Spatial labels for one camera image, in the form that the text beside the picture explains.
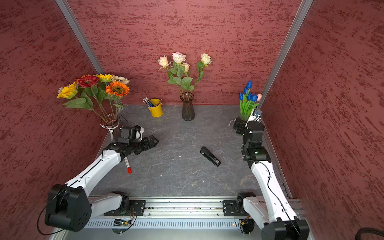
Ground blue tulip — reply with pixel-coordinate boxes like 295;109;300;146
239;93;244;116
250;94;259;114
243;87;249;115
246;81;253;89
245;93;253;119

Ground cream gerbera flower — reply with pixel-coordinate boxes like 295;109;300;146
112;76;130;85

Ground large yellow sunflower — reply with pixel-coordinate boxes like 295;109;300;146
95;74;115;90

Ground cream rose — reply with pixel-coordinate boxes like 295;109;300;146
182;63;192;99
190;53;212;95

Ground white rose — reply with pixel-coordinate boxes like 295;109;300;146
158;56;182;93
169;52;187;95

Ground white rose top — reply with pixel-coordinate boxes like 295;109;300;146
169;52;187;95

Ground pink tulip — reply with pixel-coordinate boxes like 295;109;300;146
257;94;263;102

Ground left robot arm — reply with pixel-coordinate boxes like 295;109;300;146
41;126;159;232

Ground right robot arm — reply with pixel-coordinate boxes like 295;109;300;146
241;115;310;240

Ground red white marker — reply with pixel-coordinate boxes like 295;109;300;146
124;157;132;174

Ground left dark glass vase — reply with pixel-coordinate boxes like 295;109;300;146
101;114;123;142

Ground yellow pen cup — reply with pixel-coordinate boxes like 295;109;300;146
149;99;163;118

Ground pens in cup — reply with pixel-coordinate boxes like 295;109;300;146
143;97;156;108

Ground black stapler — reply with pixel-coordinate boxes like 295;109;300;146
200;147;221;167

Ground middle dark ribbed vase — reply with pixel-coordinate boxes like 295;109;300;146
180;94;195;121

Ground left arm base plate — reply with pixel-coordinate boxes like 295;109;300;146
104;200;146;217

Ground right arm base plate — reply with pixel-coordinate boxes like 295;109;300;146
223;200;249;218

